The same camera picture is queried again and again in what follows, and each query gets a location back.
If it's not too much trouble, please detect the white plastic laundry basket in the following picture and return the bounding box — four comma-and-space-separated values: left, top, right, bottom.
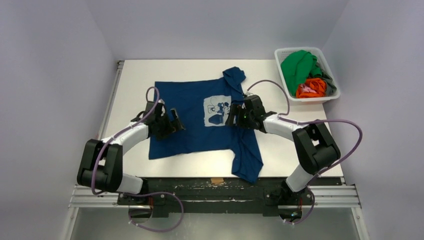
274, 47, 340, 105

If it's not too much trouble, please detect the grey t-shirt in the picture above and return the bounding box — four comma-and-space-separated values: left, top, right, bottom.
315, 62, 337, 97

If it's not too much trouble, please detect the blue t-shirt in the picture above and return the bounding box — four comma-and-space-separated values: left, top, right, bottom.
148, 66, 263, 184

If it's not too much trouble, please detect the brown tape piece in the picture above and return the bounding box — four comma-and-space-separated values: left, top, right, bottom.
210, 177, 225, 185

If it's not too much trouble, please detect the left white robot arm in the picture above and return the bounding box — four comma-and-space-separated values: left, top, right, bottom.
76, 101, 185, 195

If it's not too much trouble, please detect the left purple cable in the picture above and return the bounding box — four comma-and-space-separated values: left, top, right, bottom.
90, 86, 185, 233

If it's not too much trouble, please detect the green t-shirt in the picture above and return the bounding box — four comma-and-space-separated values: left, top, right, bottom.
280, 50, 323, 96

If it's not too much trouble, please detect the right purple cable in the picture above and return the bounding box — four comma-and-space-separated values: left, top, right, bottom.
245, 79, 364, 226

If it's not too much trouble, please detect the black base frame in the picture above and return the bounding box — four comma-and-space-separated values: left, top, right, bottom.
115, 177, 342, 220

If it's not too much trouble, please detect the aluminium rail frame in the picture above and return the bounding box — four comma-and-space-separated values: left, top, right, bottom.
70, 59, 360, 208

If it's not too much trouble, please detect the orange t-shirt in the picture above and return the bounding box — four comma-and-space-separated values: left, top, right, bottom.
295, 77, 327, 99

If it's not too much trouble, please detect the purple cable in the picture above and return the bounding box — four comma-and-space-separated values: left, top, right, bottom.
90, 86, 185, 233
245, 79, 364, 226

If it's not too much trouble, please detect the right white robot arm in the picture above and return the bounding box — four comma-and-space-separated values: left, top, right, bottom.
225, 94, 341, 195

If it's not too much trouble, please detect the pink garment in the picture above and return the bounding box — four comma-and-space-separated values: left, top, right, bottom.
298, 84, 317, 95

